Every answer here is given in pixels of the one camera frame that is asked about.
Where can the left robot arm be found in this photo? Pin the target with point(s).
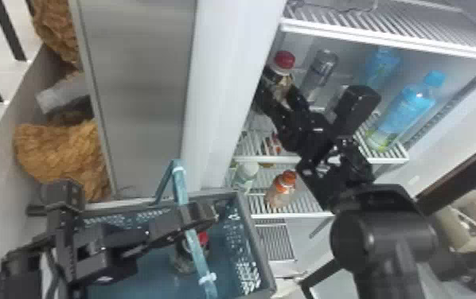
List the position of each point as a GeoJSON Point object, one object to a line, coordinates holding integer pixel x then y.
{"type": "Point", "coordinates": [16, 271]}

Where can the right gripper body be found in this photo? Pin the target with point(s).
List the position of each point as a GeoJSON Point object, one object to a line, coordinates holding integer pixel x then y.
{"type": "Point", "coordinates": [305, 133]}

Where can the white bottle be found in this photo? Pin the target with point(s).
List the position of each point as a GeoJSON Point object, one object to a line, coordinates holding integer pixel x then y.
{"type": "Point", "coordinates": [245, 173]}

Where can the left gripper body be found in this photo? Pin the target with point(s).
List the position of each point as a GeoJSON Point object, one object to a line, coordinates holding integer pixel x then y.
{"type": "Point", "coordinates": [100, 250]}

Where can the small blue bottle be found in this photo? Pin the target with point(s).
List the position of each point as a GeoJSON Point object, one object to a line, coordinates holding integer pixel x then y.
{"type": "Point", "coordinates": [382, 64]}

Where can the orange bottle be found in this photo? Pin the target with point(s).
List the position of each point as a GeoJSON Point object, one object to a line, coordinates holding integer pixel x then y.
{"type": "Point", "coordinates": [282, 188]}

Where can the blue basket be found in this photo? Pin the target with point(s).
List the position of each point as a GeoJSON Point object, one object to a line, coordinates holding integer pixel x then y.
{"type": "Point", "coordinates": [238, 246]}

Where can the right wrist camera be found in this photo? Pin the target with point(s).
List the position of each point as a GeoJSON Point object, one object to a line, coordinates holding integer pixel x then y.
{"type": "Point", "coordinates": [355, 109]}

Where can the grey box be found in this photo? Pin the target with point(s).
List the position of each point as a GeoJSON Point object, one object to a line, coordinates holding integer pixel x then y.
{"type": "Point", "coordinates": [60, 94]}

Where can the clear grey bottle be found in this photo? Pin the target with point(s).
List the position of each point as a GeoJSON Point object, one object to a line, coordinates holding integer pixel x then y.
{"type": "Point", "coordinates": [319, 71]}

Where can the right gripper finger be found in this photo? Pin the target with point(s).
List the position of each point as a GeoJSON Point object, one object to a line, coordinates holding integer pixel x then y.
{"type": "Point", "coordinates": [268, 100]}
{"type": "Point", "coordinates": [300, 104]}

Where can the brown woven cloth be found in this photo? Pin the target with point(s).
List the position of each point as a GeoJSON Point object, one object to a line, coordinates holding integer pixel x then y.
{"type": "Point", "coordinates": [56, 27]}
{"type": "Point", "coordinates": [60, 156]}

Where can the clear bottle with red cap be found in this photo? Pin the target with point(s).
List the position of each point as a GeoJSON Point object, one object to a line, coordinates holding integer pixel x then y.
{"type": "Point", "coordinates": [188, 254]}

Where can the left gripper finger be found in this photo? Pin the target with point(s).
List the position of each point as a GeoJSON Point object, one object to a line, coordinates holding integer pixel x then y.
{"type": "Point", "coordinates": [188, 215]}
{"type": "Point", "coordinates": [167, 240]}

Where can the large blue bottle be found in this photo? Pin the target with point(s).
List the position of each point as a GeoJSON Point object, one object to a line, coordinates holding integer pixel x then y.
{"type": "Point", "coordinates": [407, 108]}

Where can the dark bottle with red cap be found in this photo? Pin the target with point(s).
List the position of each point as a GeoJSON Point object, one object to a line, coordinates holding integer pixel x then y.
{"type": "Point", "coordinates": [284, 62]}

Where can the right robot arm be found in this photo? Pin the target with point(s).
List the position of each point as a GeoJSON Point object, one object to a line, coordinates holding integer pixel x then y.
{"type": "Point", "coordinates": [382, 242]}

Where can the white fridge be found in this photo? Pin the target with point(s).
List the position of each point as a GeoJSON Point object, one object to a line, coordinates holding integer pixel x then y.
{"type": "Point", "coordinates": [137, 83]}

